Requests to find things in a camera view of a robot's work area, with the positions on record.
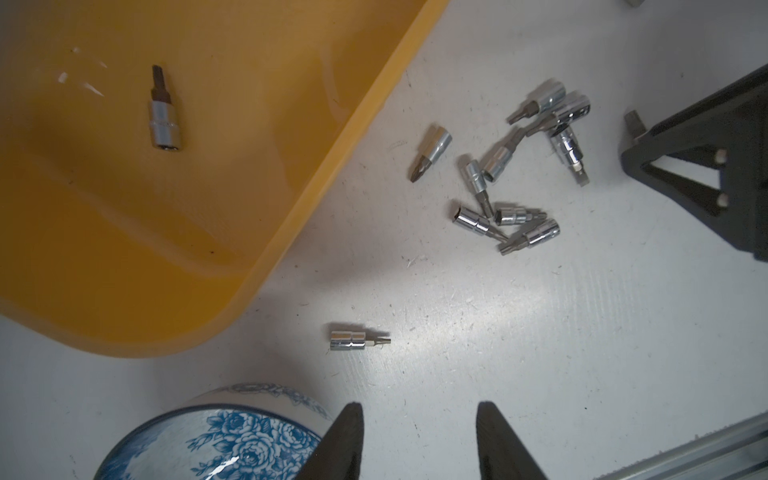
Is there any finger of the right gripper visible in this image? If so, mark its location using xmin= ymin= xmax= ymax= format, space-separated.
xmin=620 ymin=67 xmax=767 ymax=261

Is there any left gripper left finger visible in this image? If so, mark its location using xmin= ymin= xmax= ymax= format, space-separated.
xmin=296 ymin=402 xmax=364 ymax=480

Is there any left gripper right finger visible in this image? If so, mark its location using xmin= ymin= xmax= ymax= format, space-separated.
xmin=476 ymin=401 xmax=546 ymax=480

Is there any silver socket bit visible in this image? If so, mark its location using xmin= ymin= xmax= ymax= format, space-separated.
xmin=463 ymin=159 xmax=495 ymax=218
xmin=453 ymin=207 xmax=509 ymax=242
xmin=548 ymin=125 xmax=589 ymax=187
xmin=494 ymin=207 xmax=548 ymax=226
xmin=149 ymin=65 xmax=182 ymax=151
xmin=479 ymin=94 xmax=592 ymax=184
xmin=499 ymin=219 xmax=561 ymax=255
xmin=507 ymin=79 xmax=566 ymax=125
xmin=410 ymin=125 xmax=453 ymax=183
xmin=624 ymin=110 xmax=647 ymax=142
xmin=329 ymin=331 xmax=391 ymax=351

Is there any yellow plastic storage box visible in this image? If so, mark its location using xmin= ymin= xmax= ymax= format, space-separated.
xmin=1 ymin=1 xmax=445 ymax=358

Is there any blue white ceramic bowl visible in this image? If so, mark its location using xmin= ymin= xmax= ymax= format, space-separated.
xmin=95 ymin=383 xmax=333 ymax=479

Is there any aluminium front rail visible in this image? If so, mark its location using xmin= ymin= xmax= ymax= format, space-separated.
xmin=604 ymin=413 xmax=767 ymax=479

